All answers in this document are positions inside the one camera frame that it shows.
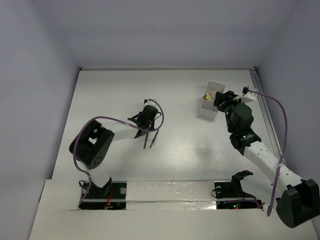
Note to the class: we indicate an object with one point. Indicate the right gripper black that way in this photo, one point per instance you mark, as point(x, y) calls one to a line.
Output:
point(228, 97)

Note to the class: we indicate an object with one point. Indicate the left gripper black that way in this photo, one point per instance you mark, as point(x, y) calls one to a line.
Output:
point(149, 127)

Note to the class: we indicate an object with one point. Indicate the white marker pale yellow cap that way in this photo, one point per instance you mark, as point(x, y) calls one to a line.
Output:
point(207, 97)

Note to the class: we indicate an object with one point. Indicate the dark green capped pen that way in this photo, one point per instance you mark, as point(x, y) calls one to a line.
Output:
point(154, 139)

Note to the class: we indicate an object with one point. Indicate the black patterned pen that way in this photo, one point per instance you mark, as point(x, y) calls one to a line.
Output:
point(145, 140)

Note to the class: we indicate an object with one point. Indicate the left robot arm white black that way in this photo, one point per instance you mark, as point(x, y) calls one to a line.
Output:
point(90, 146)

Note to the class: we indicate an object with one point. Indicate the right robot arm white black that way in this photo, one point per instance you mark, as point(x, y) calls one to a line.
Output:
point(294, 199)

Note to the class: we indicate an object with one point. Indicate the white divided organizer box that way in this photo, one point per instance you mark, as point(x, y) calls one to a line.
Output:
point(206, 107)

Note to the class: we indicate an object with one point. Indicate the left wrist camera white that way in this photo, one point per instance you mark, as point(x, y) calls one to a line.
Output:
point(152, 102)

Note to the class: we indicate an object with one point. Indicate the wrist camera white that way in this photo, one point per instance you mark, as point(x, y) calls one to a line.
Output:
point(248, 95)
point(152, 102)

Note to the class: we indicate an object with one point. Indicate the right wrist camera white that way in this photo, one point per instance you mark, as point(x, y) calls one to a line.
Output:
point(248, 95)

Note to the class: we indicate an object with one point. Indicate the aluminium rail right edge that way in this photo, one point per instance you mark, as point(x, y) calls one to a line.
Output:
point(266, 115)

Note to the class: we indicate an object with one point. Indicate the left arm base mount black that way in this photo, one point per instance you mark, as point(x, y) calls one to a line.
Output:
point(111, 197)

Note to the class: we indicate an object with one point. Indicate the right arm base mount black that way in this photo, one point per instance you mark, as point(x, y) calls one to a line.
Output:
point(230, 195)

